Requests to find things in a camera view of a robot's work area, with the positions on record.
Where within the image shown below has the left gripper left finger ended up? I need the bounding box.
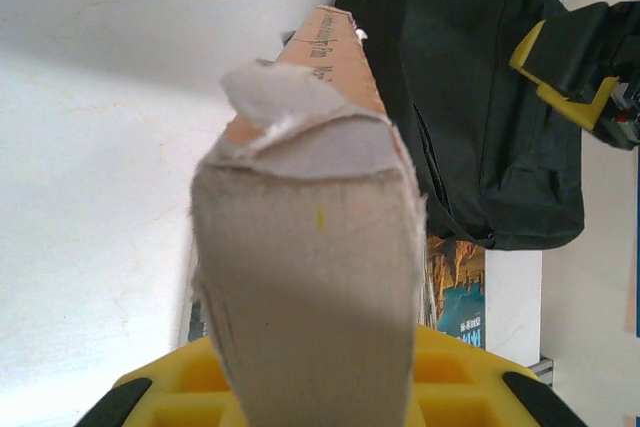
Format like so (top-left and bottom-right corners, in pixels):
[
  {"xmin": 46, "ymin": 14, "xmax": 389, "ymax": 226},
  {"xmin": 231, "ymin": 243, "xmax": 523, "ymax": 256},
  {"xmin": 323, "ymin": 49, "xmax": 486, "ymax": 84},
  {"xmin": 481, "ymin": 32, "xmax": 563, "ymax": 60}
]
[{"xmin": 74, "ymin": 335, "xmax": 244, "ymax": 427}]

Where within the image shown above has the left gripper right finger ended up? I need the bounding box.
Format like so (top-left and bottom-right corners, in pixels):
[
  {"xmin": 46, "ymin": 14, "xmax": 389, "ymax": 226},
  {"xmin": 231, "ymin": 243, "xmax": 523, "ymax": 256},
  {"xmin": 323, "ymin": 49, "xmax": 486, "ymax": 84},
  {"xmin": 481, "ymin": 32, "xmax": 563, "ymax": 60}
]
[{"xmin": 402, "ymin": 324, "xmax": 584, "ymax": 427}]

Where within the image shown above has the black fabric student bag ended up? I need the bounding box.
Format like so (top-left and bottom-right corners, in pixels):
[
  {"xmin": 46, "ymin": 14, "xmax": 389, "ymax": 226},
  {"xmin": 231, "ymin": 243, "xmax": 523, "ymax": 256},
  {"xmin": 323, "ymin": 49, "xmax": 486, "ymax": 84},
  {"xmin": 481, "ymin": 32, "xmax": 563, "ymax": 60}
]
[{"xmin": 333, "ymin": 0, "xmax": 586, "ymax": 252}]

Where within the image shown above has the orange paperback book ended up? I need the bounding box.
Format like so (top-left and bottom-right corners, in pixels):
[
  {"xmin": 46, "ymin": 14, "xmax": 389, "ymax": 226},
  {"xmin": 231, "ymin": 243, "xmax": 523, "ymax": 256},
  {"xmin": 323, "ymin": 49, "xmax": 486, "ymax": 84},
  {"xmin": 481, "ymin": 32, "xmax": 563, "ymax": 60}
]
[{"xmin": 187, "ymin": 4, "xmax": 430, "ymax": 427}]

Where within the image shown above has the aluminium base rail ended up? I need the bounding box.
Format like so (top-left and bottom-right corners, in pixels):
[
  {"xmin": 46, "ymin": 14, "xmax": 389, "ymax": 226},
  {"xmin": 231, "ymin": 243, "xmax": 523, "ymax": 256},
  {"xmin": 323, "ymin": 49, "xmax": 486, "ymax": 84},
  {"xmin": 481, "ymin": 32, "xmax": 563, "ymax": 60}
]
[{"xmin": 532, "ymin": 356, "xmax": 556, "ymax": 389}]

